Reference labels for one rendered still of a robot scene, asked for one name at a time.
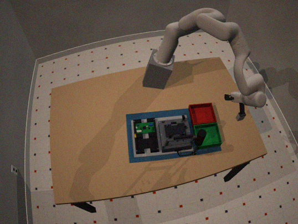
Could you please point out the green bin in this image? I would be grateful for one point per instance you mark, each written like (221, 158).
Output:
(212, 136)

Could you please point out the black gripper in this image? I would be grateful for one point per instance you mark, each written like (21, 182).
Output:
(235, 97)

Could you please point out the green circuit board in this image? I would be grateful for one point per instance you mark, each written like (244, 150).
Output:
(145, 127)

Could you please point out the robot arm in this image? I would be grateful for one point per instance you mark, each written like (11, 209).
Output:
(213, 22)

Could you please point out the red open-top bin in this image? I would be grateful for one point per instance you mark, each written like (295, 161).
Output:
(202, 114)

